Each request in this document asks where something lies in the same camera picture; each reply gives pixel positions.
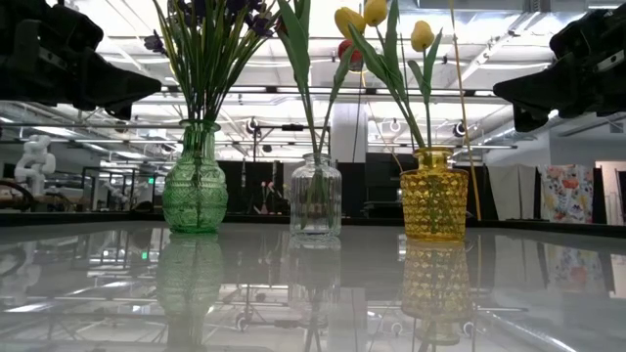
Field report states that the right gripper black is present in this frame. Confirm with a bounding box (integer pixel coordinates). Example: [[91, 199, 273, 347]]
[[492, 7, 626, 132]]

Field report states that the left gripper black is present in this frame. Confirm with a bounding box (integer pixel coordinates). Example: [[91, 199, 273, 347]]
[[0, 5, 162, 120]]

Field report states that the yellow artificial tulip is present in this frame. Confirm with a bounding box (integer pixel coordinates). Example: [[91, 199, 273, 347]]
[[334, 6, 427, 151], [363, 0, 427, 151], [408, 20, 444, 151]]

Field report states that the green glass vase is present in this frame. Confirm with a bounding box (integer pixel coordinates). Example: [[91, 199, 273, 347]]
[[161, 119, 230, 235]]

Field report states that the amber glass vase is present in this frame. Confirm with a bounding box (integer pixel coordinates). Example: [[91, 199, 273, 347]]
[[399, 146, 470, 242]]

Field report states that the clear glass vase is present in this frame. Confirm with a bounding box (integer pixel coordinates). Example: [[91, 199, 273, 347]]
[[289, 153, 343, 240]]

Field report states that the plain white cloth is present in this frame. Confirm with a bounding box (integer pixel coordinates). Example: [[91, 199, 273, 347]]
[[486, 164, 538, 221]]

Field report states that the floral patterned cloth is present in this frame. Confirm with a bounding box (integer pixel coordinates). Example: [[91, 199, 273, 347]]
[[536, 163, 596, 225]]

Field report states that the white door panel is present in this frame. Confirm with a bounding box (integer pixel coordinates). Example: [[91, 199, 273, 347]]
[[595, 160, 626, 226]]

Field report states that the long ceiling light bar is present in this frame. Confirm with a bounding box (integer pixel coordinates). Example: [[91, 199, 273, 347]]
[[160, 83, 498, 99]]

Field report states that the black partition panel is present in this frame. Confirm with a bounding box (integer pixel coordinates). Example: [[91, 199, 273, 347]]
[[336, 152, 486, 220]]

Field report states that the white building column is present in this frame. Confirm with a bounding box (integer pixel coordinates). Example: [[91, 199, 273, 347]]
[[331, 102, 369, 164]]

